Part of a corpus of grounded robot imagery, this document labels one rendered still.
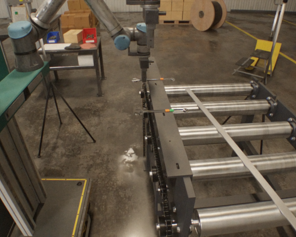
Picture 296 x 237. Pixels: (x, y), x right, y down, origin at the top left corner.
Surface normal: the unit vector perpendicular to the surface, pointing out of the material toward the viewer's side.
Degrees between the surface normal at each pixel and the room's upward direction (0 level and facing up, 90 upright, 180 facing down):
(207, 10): 90
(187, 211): 90
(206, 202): 0
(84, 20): 90
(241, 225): 59
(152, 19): 90
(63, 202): 0
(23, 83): 0
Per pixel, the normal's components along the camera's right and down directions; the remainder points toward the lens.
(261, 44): -0.52, 0.48
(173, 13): 0.00, 0.56
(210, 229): 0.08, 0.15
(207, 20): -0.83, 0.32
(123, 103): 0.00, -0.83
